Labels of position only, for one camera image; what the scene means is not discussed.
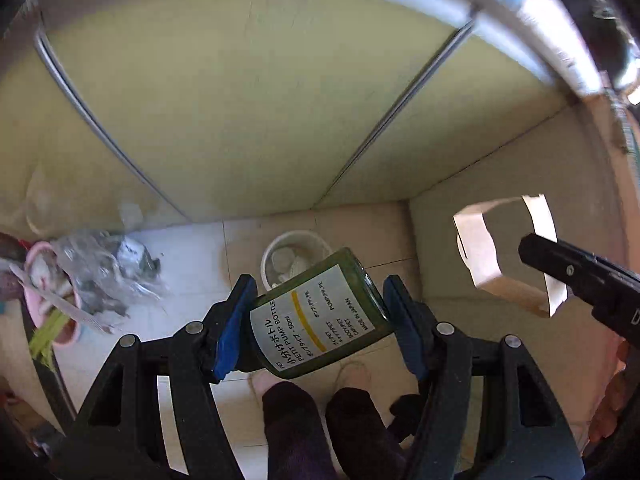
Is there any floor trash bin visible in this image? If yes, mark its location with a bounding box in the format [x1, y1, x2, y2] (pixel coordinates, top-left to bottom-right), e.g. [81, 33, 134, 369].
[260, 230, 333, 290]

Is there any clear plastic bag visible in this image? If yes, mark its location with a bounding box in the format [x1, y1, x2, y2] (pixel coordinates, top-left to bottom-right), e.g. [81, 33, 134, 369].
[51, 230, 167, 318]

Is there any brown cardboard box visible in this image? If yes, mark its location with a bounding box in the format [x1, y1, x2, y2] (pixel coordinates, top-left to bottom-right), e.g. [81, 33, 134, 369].
[454, 194, 568, 318]

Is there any person's right hand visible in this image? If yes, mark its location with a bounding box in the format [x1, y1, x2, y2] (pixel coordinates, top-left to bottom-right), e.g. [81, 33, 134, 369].
[588, 340, 634, 444]

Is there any pink bowl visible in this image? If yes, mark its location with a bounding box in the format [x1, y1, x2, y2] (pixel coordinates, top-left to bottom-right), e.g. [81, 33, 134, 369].
[24, 240, 81, 328]

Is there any green pump bottle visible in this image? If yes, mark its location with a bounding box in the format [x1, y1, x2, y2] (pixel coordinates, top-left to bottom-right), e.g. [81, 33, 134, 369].
[247, 247, 393, 379]

